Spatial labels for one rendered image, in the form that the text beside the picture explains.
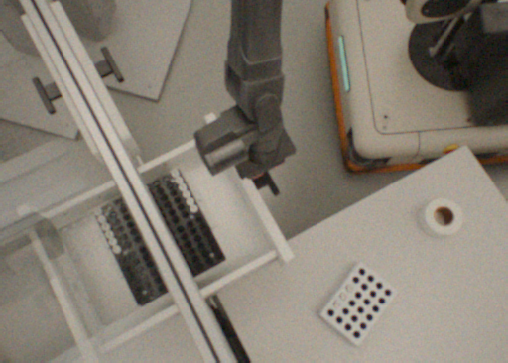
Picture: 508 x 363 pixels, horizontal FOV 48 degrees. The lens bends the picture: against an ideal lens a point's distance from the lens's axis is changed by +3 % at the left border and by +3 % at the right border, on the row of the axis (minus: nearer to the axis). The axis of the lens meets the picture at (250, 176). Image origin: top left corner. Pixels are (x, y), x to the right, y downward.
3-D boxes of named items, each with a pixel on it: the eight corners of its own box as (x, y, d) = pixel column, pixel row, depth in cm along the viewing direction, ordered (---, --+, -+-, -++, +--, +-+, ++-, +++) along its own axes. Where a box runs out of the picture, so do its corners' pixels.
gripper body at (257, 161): (222, 148, 90) (222, 131, 83) (277, 121, 92) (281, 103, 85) (241, 181, 88) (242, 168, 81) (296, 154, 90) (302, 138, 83)
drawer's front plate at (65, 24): (75, 31, 112) (57, -2, 101) (142, 155, 105) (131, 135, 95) (67, 35, 111) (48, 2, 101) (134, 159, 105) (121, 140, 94)
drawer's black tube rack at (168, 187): (182, 178, 102) (179, 168, 96) (226, 261, 98) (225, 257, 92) (68, 235, 99) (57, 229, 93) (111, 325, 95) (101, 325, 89)
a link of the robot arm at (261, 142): (292, 128, 77) (272, 94, 78) (249, 150, 76) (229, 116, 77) (287, 144, 84) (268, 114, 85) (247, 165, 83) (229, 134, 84)
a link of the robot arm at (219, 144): (278, 92, 71) (249, 60, 77) (199, 132, 69) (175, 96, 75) (292, 155, 80) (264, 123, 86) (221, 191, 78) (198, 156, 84)
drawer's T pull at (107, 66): (107, 48, 102) (105, 44, 101) (125, 82, 100) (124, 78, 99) (88, 57, 102) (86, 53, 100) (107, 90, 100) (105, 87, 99)
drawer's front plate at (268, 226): (215, 132, 107) (212, 110, 96) (289, 264, 100) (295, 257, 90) (207, 136, 106) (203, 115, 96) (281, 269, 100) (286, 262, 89)
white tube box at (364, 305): (356, 263, 106) (360, 260, 103) (393, 292, 105) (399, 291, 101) (317, 314, 104) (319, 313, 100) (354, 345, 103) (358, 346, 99)
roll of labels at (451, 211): (444, 245, 108) (451, 242, 104) (411, 224, 109) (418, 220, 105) (461, 215, 109) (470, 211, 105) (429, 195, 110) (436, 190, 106)
